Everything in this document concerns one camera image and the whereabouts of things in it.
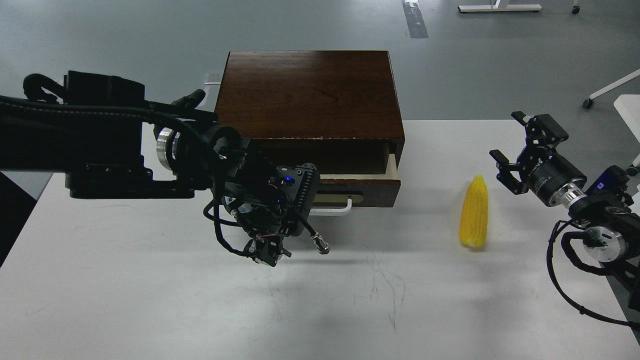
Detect white chair leg with caster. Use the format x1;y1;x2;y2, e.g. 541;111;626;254
582;69;640;110

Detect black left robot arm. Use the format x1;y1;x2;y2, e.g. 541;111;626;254
0;71;330;267

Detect dark wooden cabinet box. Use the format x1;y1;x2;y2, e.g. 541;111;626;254
214;50;405;176

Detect wooden drawer with white handle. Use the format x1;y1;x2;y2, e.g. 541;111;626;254
260;140;402;217

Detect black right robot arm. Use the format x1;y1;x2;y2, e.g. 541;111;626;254
489;111;639;331

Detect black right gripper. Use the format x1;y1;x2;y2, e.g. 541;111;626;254
489;111;587;207

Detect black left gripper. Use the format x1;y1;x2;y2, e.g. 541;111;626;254
205;125;320;267

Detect white desk foot bar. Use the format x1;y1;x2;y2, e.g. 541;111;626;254
457;0;543;14

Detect grey floor tape strip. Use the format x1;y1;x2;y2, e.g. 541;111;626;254
401;0;429;39

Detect yellow corn cob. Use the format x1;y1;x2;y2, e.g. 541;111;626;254
458;174;489;249

